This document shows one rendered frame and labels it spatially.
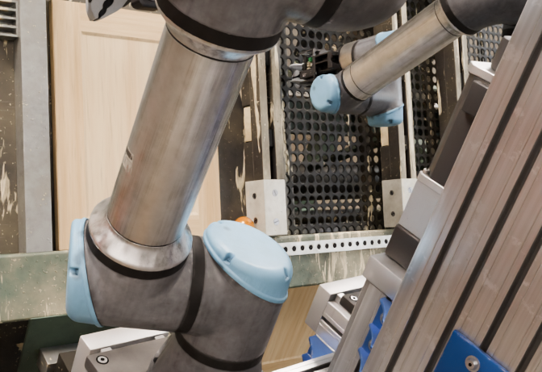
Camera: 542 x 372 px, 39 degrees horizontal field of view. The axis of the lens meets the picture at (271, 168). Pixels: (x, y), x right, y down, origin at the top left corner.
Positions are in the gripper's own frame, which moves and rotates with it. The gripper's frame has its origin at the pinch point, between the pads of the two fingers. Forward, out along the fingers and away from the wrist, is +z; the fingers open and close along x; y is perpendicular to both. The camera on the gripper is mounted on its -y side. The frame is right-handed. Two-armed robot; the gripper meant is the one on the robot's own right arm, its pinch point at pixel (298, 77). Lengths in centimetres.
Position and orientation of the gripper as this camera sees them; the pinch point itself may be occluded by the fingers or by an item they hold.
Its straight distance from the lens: 184.9
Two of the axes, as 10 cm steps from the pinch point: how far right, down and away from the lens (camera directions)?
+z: -6.1, 0.8, 7.9
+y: -7.9, 0.0, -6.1
